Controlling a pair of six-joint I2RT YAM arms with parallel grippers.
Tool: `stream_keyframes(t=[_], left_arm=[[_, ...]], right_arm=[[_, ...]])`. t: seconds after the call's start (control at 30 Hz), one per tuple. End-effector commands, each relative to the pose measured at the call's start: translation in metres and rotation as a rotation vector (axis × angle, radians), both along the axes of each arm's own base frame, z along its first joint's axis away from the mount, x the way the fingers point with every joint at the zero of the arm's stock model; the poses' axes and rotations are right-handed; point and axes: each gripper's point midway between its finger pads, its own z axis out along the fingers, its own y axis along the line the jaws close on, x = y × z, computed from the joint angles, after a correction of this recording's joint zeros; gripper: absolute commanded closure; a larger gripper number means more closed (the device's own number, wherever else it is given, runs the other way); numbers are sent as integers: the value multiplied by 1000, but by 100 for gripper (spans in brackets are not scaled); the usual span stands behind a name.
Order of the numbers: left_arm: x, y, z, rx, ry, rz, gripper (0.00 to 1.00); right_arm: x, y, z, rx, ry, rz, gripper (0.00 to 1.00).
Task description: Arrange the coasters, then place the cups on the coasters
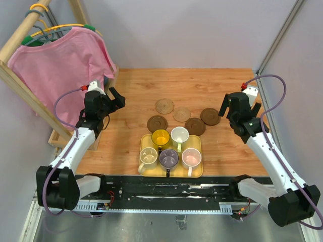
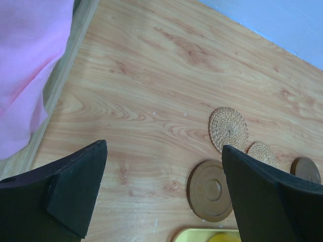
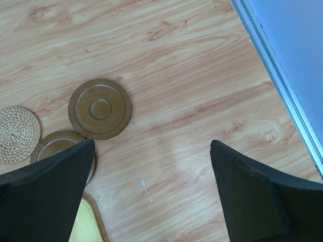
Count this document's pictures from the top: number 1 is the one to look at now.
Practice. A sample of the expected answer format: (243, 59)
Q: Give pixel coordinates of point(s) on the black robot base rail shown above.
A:
(138, 194)

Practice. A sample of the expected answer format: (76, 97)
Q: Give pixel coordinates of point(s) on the pink t-shirt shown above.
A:
(54, 72)

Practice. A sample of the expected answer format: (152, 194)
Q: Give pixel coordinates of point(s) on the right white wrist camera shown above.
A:
(252, 93)

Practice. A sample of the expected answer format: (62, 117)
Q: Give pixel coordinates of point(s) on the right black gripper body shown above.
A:
(229, 113)

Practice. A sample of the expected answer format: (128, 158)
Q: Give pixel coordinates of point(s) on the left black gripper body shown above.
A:
(106, 109)

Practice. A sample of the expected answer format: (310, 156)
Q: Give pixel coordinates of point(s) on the yellow clothes hanger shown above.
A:
(78, 13)

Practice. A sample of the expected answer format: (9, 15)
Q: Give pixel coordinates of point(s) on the aluminium frame post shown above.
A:
(295, 10)

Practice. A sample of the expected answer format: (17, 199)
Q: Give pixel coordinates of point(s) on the pink cup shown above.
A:
(191, 159)

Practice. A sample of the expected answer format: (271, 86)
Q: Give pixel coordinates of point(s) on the yellow cup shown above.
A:
(161, 139)

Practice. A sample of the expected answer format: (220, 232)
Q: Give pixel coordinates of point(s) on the cream cup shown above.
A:
(148, 159)

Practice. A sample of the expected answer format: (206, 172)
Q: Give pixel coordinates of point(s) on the green clothes hanger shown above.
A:
(33, 40)

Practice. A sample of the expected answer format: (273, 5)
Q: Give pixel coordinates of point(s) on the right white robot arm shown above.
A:
(292, 199)

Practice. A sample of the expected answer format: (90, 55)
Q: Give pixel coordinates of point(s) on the small woven rattan coaster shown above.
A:
(181, 114)

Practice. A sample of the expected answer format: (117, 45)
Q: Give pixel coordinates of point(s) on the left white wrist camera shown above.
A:
(95, 86)

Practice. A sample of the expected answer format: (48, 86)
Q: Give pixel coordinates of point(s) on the white cup green handle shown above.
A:
(179, 136)

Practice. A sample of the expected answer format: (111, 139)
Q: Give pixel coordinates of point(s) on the yellow plastic tray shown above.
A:
(180, 171)

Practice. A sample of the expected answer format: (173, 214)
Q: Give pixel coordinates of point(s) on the wooden clothes rack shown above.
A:
(16, 83)

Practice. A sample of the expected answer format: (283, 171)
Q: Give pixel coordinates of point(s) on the purple cup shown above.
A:
(168, 160)

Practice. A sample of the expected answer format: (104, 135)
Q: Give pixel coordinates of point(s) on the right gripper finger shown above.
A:
(224, 105)
(254, 111)

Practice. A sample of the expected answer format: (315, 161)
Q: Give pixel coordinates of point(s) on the grey clothes hanger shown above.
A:
(46, 37)

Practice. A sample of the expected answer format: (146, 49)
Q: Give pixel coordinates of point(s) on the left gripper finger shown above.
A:
(118, 103)
(115, 94)

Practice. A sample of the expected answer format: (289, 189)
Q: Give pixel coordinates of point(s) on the brown wooden coaster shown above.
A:
(195, 126)
(157, 122)
(210, 116)

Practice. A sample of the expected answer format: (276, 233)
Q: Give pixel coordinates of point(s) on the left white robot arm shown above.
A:
(56, 184)

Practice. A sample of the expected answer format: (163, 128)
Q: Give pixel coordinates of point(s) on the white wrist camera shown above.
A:
(95, 86)
(252, 93)

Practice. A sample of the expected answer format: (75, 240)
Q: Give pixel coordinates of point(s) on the large woven rattan coaster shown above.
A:
(164, 106)

